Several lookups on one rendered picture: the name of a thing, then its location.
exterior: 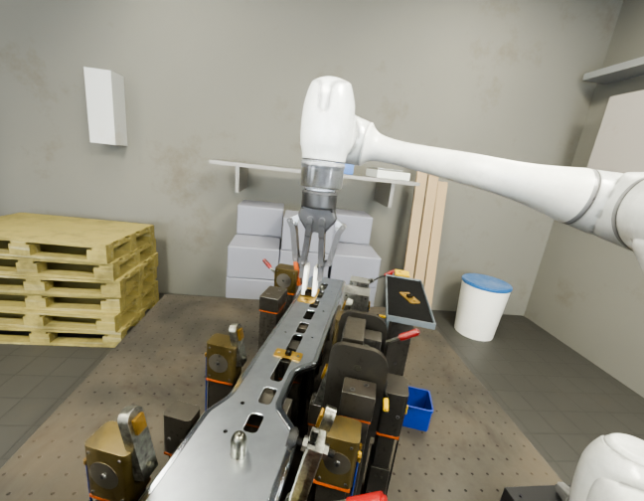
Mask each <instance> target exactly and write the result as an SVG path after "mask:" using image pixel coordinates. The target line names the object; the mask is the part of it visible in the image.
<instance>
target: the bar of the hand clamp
mask: <svg viewBox="0 0 644 501"><path fill-rule="evenodd" d="M298 433H299V430H298V427H296V426H295V427H294V428H292V429H291V430H290V432H289V435H288V438H287V441H286V444H285V446H286V447H287V448H286V450H289V451H291V449H294V446H295V444H296V445H299V446H301V451H304V453H303V456H302V459H301V462H300V465H299V468H298V471H297V474H296V477H295V480H294V483H293V486H292V489H291V493H290V496H289V499H288V501H306V500H307V497H308V494H309V491H310V488H311V486H312V483H313V480H314V477H315V474H316V472H317V469H318V466H319V463H320V460H321V459H324V460H326V458H327V457H329V458H332V459H333V458H334V454H335V450H333V449H331V448H329V447H330V444H328V443H325V441H326V436H327V431H325V430H323V429H319V428H316V427H314V426H313V427H312V429H311V432H310V435H309V436H307V435H305V436H304V438H302V437H300V436H298Z"/></svg>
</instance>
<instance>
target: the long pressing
mask: <svg viewBox="0 0 644 501"><path fill-rule="evenodd" d="M321 284H327V288H326V289H324V291H319V292H323V293H324V294H323V296H322V298H318V297H316V300H315V301H319V304H318V306H317V308H313V307H310V305H311V304H310V303H304V302H299V301H297V298H298V297H299V295H300V293H301V290H302V288H301V290H300V291H299V292H298V294H297V295H296V297H295V298H294V300H293V301H292V303H291V304H290V305H289V307H288V308H287V310H286V311H285V313H284V314H283V316H282V317H281V319H280V320H279V321H278V323H277V324H276V326H275V327H274V329H273V330H272V332H271V333H270V334H269V336H268V337H267V339H266V340H265V342H264V343H263V345H262V346H261V348H260V349H259V350H258V352H257V353H256V355H255V356H254V358H253V359H252V361H251V362H250V363H249V365H248V366H247V368H246V369H245V371H244V372H243V374H242V375H241V377H240V378H239V380H238V381H237V383H236V384H235V386H234V387H233V389H232V390H231V391H230V393H229V394H228V395H227V396H226V397H225V398H223V399H222V400H220V401H219V402H217V403H216V404H214V405H213V406H211V407H210V408H208V409H207V410H206V411H205V412H204V413H203V414H202V415H201V416H200V418H199V419H198V421H197V422H196V423H195V425H194V426H193V427H192V429H191V430H190V431H189V433H188V434H187V435H186V437H185V438H184V439H183V441H182V442H181V443H180V445H179V446H178V448H177V449H176V450H175V452H174V453H173V454H172V456H171V457H170V458H169V460H168V461H167V462H166V464H165V465H164V466H163V468H162V469H161V470H160V472H159V473H158V475H157V476H156V477H155V479H154V480H153V481H152V483H151V484H150V485H149V487H148V488H147V489H146V491H145V492H144V493H143V495H142V496H141V497H140V499H139V500H138V501H279V500H280V497H281V493H282V490H283V487H284V484H285V481H286V478H287V474H288V471H289V468H290V465H291V462H292V458H293V455H294V452H295V449H296V446H297V445H296V444H295V446H294V449H291V451H289V450H286V448H287V447H286V446H285V444H286V441H287V438H288V435H289V432H290V430H291V429H292V428H294V427H295V425H294V424H293V422H292V421H291V419H290V418H289V417H288V415H287V414H286V412H285V411H284V409H283V405H284V403H285V400H286V398H287V396H288V393H289V391H290V389H291V386H292V384H293V382H294V379H295V378H296V376H298V375H299V374H302V373H305V372H308V371H311V370H313V369H315V368H317V366H318V365H319V362H320V359H321V356H322V353H323V350H324V347H325V344H326V341H327V338H328V335H329V332H330V329H331V326H332V323H333V320H334V317H335V314H336V311H337V308H338V305H339V302H340V299H341V296H342V293H343V290H344V287H345V284H346V282H345V281H344V280H339V279H333V278H327V277H323V278H322V280H321V281H318V286H317V288H318V289H320V285H321ZM307 311H311V312H314V314H313V316H312V319H310V320H308V319H304V316H305V314H306V312H307ZM301 323H304V324H308V327H307V329H306V331H305V333H298V332H296V331H297V329H298V327H299V325H300V324H301ZM285 332H286V333H285ZM294 335H297V336H301V337H302V339H301V341H300V343H299V345H298V347H297V349H296V352H298V353H302V354H303V356H302V359H301V361H294V360H290V359H288V360H290V361H291V362H290V364H289V366H288V368H287V370H286V372H285V374H284V376H283V378H282V380H281V381H280V382H276V381H273V380H272V379H271V377H272V375H273V373H274V371H275V370H276V368H277V366H278V364H279V362H280V360H281V359H285V358H281V357H276V356H273V354H274V352H275V350H276V349H277V348H280V349H284V350H286V349H287V347H288V345H289V344H290V342H291V340H292V338H293V336H294ZM311 337H313V338H311ZM265 389H272V390H275V391H276V393H275V395H274V397H273V399H272V401H271V403H270V404H269V405H265V404H261V403H260V402H259V399H260V397H261V395H262V394H263V392H264V390H265ZM241 402H244V404H243V405H242V404H241ZM252 415H257V416H261V417H262V418H263V420H262V422H261V424H260V426H259V428H258V430H257V432H254V433H252V432H248V431H245V430H244V427H245V425H246V423H247V421H248V420H249V418H250V416H252ZM224 430H227V431H228V432H226V433H224ZM237 430H242V431H243V432H244V433H245V435H246V439H247V445H246V455H245V457H244V458H242V459H240V460H234V459H232V458H231V457H230V446H231V438H232V436H233V434H234V433H235V432H236V431H237Z"/></svg>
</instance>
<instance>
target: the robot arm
mask: <svg viewBox="0 0 644 501"><path fill-rule="evenodd" d="M300 144H301V150H302V158H303V159H302V161H301V174H300V185H301V186H305V189H303V190H302V199H301V208H300V210H299V212H298V215H296V216H293V217H289V218H288V219H287V220H286V221H287V224H288V226H289V228H290V237H291V249H292V260H293V261H297V262H298V263H299V264H300V268H299V278H303V282H302V290H301V295H304V294H305V290H306V289H307V284H308V276H309V269H310V262H307V260H308V255H309V249H310V244H311V238H312V234H313V233H314V232H315V233H318V239H319V241H318V263H317V264H316V265H315V267H314V274H313V285H312V296H313V297H314V296H315V295H316V293H317V286H318V281H321V280H322V278H323V272H324V267H326V266H331V264H332V262H333V259H334V256H335V252H336V249H337V246H338V243H339V240H340V237H341V235H342V234H343V232H344V231H345V229H346V227H347V226H346V224H342V223H341V222H340V221H338V220H337V215H336V205H337V197H338V194H337V192H336V191H335V190H341V189H342V184H343V176H344V169H345V164H352V165H359V166H362V165H363V164H365V163H367V162H369V161H379V162H385V163H389V164H394V165H398V166H402V167H405V168H408V169H412V170H415V171H419V172H422V173H426V174H429V175H433V176H436V177H440V178H443V179H446V180H450V181H453V182H457V183H460V184H464V185H467V186H471V187H474V188H478V189H481V190H485V191H488V192H491V193H494V194H497V195H500V196H503V197H506V198H508V199H511V200H513V201H516V202H518V203H520V204H523V205H525V206H527V207H529V208H531V209H534V210H536V211H538V212H540V213H542V214H544V215H546V216H548V217H550V218H552V219H554V220H556V221H558V222H560V223H563V224H566V225H568V226H571V227H574V228H576V229H578V230H581V231H583V232H585V233H588V234H592V235H595V236H598V237H599V238H601V239H604V240H606V241H608V242H611V243H613V244H616V245H618V246H620V247H623V248H625V249H627V250H630V251H633V252H634V253H635V255H636V258H637V260H638V262H639V264H640V266H641V269H642V271H643V273H644V172H627V173H624V174H623V173H618V172H609V171H602V170H595V169H589V168H579V167H563V166H553V165H543V164H534V163H527V162H520V161H514V160H508V159H503V158H497V157H492V156H486V155H481V154H475V153H469V152H463V151H457V150H450V149H444V148H438V147H431V146H425V145H419V144H412V143H408V142H403V141H399V140H395V139H392V138H389V137H386V136H384V135H383V134H381V133H380V132H379V131H378V130H377V129H376V127H375V125H374V123H373V122H370V121H368V120H366V119H363V118H361V117H359V116H357V115H355V100H354V94H353V89H352V86H351V84H350V83H349V82H347V81H345V80H342V79H340V78H337V77H331V76H328V77H321V78H318V79H316V80H313V81H312V83H311V85H310V87H309V89H308V92H307V94H306V97H305V101H304V105H303V110H302V118H301V130H300ZM309 159H310V160H309ZM318 160H319V161H318ZM335 162H336V163H335ZM343 163H345V164H343ZM299 220H300V221H301V223H302V225H303V227H304V229H305V234H304V242H303V248H302V254H301V255H300V249H299V236H298V226H297V225H298V224H299ZM334 224H335V231H336V234H335V236H334V239H333V243H332V245H331V248H330V252H329V255H328V258H327V259H326V260H325V244H326V232H327V231H328V230H329V229H330V228H331V227H332V226H333V225H334ZM555 488H556V490H557V492H558V493H559V495H560V497H561V498H562V500H563V501H644V440H642V439H640V438H637V437H634V436H632V435H628V434H624V433H611V434H608V435H602V436H600V437H598V438H597V439H595V440H594V441H593V442H591V443H590V444H589V445H588V446H587V447H586V449H585V450H584V451H583V453H582V454H581V457H580V459H579V461H578V464H577V466H576V469H575V472H574V476H573V479H572V483H571V487H568V486H567V485H566V484H565V483H563V482H558V483H556V486H555Z"/></svg>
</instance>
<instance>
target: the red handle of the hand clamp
mask: <svg viewBox="0 0 644 501"><path fill-rule="evenodd" d="M337 501H388V498H387V495H386V494H385V495H384V493H383V492H382V491H376V492H371V493H365V494H360V495H355V496H350V497H347V498H346V499H342V500H337Z"/></svg>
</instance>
